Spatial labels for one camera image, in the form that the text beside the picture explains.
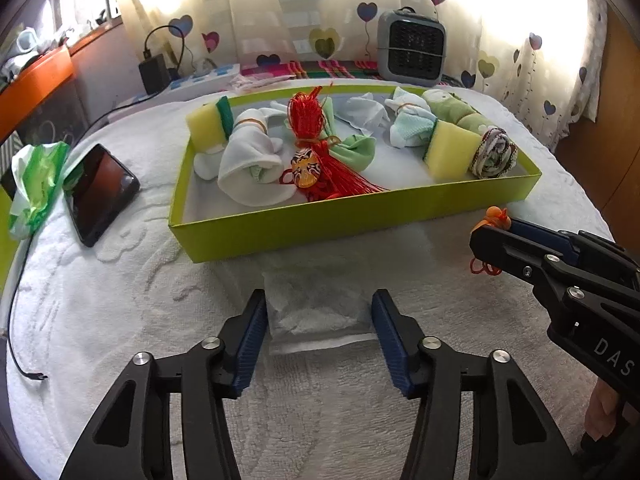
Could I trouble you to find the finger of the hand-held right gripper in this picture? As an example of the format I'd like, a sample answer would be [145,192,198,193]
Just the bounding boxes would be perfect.
[510,219,640,286]
[470,225,576,291]

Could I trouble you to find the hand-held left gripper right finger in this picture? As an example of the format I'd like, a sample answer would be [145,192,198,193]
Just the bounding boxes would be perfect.
[371,289,583,480]

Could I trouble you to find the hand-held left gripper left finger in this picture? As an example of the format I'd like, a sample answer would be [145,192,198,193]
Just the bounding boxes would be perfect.
[59,289,268,480]

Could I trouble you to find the small orange duck charm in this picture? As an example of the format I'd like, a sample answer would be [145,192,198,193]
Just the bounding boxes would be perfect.
[469,206,512,277]

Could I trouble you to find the green towel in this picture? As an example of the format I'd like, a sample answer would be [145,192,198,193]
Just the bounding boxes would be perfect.
[422,89,518,181]

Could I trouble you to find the yellow sponge with green pad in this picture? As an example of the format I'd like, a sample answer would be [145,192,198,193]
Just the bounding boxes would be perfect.
[186,97,235,153]
[424,120,485,182]

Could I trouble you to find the lime green cardboard box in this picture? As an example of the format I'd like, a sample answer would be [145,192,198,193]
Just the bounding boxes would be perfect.
[167,80,543,264]

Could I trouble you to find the white and mint sock bundle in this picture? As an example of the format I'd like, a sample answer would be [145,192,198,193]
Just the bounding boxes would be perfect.
[385,87,438,150]

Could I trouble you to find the light green cloth bundle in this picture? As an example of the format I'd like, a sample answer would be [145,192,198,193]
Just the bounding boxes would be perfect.
[282,96,377,171]

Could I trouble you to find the white towel bundle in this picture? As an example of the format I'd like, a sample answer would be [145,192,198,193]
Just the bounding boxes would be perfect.
[194,101,286,207]

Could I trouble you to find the red tassel mask ornament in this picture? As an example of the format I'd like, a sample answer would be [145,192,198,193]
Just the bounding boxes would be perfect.
[280,87,391,203]

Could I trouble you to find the person's right hand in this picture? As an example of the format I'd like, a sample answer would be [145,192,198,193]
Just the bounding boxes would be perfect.
[582,381,627,440]

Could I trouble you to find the brown wooden wardrobe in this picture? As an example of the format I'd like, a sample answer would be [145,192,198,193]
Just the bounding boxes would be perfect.
[550,5,640,246]

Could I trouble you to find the black smartphone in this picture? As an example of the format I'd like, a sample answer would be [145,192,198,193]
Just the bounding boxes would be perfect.
[64,143,142,248]

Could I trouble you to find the small grey desk fan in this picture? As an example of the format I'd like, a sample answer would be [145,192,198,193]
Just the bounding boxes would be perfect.
[376,7,447,88]

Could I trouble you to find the colourful striped blanket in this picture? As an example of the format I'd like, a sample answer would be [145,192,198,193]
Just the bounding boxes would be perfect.
[240,59,386,81]

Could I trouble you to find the lime green striped box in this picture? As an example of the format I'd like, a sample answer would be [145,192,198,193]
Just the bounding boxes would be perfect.
[0,195,15,293]

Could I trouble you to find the green and white plastic bag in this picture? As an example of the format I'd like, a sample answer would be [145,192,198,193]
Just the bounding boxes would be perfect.
[9,141,71,241]

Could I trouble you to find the white and blue power strip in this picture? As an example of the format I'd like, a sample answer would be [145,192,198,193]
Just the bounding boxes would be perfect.
[167,62,242,92]

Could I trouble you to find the black charger adapter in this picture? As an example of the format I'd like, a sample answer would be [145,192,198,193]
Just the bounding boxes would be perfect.
[139,54,172,94]

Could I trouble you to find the dark glass cabinet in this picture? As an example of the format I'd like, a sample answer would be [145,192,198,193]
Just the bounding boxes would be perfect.
[0,80,96,161]

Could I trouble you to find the heart print curtain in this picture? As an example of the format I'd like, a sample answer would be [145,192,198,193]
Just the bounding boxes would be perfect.
[115,0,608,131]

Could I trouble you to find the orange shelf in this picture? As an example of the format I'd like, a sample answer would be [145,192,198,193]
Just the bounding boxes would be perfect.
[0,42,76,111]

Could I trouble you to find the pile of bags and bottles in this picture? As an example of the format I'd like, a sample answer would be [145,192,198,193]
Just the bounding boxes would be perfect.
[0,10,71,71]

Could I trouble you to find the black charging cable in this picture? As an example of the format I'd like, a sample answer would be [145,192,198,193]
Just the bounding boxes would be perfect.
[4,25,187,382]

